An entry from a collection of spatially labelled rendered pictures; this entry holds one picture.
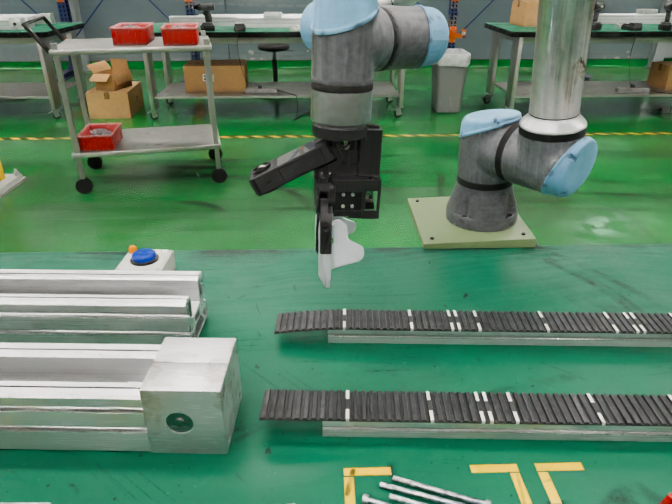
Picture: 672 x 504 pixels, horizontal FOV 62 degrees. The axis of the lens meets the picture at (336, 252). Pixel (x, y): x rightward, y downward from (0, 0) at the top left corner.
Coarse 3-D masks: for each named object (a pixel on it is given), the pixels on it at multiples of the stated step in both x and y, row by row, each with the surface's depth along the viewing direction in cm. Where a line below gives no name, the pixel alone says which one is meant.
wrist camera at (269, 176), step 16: (304, 144) 73; (320, 144) 69; (272, 160) 73; (288, 160) 70; (304, 160) 69; (320, 160) 70; (256, 176) 70; (272, 176) 70; (288, 176) 70; (256, 192) 71
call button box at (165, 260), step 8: (128, 256) 97; (160, 256) 97; (168, 256) 97; (120, 264) 95; (128, 264) 95; (136, 264) 94; (144, 264) 94; (152, 264) 95; (160, 264) 95; (168, 264) 96
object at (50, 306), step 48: (0, 288) 87; (48, 288) 87; (96, 288) 86; (144, 288) 86; (192, 288) 86; (0, 336) 82; (48, 336) 82; (96, 336) 82; (144, 336) 81; (192, 336) 84
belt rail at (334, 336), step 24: (336, 336) 84; (360, 336) 84; (384, 336) 84; (408, 336) 85; (432, 336) 85; (456, 336) 85; (480, 336) 85; (504, 336) 84; (528, 336) 84; (552, 336) 84; (576, 336) 84; (600, 336) 83; (624, 336) 83; (648, 336) 83
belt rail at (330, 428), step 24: (336, 432) 68; (360, 432) 68; (384, 432) 68; (408, 432) 67; (432, 432) 67; (456, 432) 67; (480, 432) 67; (504, 432) 67; (528, 432) 67; (552, 432) 67; (576, 432) 67; (600, 432) 67; (624, 432) 67; (648, 432) 67
